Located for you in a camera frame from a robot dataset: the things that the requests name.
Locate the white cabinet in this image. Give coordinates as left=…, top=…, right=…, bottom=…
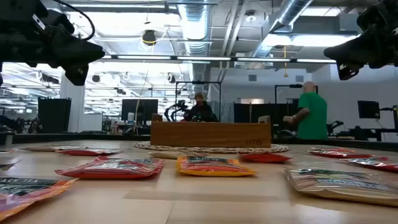
left=82, top=113, right=103, bottom=132

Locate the red tea packet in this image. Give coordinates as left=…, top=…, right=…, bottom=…
left=306, top=150, right=376, bottom=159
left=238, top=152, right=292, bottom=164
left=55, top=156, right=165, bottom=180
left=57, top=148, right=123, bottom=157
left=340, top=156, right=398, bottom=174

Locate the round woven placemat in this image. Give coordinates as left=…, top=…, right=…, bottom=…
left=132, top=141, right=290, bottom=154

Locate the black ceiling cable reel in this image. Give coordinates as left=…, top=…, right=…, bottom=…
left=142, top=29, right=157, bottom=47

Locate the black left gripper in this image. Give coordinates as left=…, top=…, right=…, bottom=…
left=18, top=32, right=106, bottom=86

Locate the black metal frame rig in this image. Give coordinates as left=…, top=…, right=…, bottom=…
left=175, top=80, right=223, bottom=123
left=274, top=83, right=319, bottom=139

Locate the person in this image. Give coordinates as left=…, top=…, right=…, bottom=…
left=282, top=81, right=329, bottom=140
left=182, top=91, right=219, bottom=123

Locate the grey bin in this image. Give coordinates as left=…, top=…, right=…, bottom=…
left=0, top=129, right=16, bottom=146

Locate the black workbench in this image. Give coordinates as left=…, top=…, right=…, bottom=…
left=326, top=119, right=398, bottom=142

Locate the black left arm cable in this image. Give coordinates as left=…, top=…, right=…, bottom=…
left=52, top=0, right=96, bottom=42

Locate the black monitor on arm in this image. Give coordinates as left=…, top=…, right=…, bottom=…
left=357, top=100, right=381, bottom=120

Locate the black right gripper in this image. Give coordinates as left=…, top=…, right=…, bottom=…
left=323, top=18, right=398, bottom=81

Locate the black cabinet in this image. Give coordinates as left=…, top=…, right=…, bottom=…
left=37, top=96, right=72, bottom=134

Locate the white column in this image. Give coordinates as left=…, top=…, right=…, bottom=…
left=59, top=73, right=86, bottom=134

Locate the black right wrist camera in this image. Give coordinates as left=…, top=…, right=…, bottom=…
left=356, top=5, right=389, bottom=32

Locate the yellow hanging cord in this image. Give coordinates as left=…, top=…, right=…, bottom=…
left=282, top=45, right=289, bottom=78

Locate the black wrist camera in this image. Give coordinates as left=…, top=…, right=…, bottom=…
left=46, top=11, right=76, bottom=35
left=356, top=5, right=389, bottom=32

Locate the round silver ventilation duct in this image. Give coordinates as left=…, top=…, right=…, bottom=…
left=177, top=0, right=213, bottom=57

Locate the long ceiling light bar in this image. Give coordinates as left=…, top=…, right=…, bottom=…
left=101, top=54, right=337, bottom=64

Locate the beige tea packet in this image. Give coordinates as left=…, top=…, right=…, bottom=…
left=284, top=167, right=398, bottom=207
left=148, top=151, right=208, bottom=160
left=18, top=145, right=90, bottom=152

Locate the wooden tea box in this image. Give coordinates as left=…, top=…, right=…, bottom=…
left=150, top=113, right=272, bottom=148

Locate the black computer monitor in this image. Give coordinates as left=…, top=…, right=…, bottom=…
left=121, top=98, right=159, bottom=123

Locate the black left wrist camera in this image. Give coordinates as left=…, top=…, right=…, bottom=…
left=46, top=11, right=76, bottom=35

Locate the slanted silver ventilation duct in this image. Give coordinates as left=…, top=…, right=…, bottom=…
left=248, top=0, right=313, bottom=60

